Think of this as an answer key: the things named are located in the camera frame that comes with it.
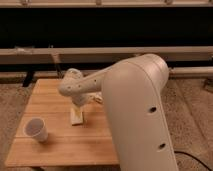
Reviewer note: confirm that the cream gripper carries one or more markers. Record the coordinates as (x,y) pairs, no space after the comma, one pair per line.
(77,111)

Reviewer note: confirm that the white sponge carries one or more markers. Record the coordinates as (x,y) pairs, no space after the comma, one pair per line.
(76,120)

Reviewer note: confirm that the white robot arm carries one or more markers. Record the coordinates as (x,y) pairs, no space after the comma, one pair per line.
(131,92)

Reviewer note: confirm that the white plastic bottle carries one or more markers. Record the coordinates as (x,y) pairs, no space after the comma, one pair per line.
(97,97)

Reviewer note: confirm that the white paper cup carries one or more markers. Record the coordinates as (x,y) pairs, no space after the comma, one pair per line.
(36,129)

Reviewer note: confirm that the grey metal rail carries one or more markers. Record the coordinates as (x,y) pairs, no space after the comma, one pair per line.
(104,54)

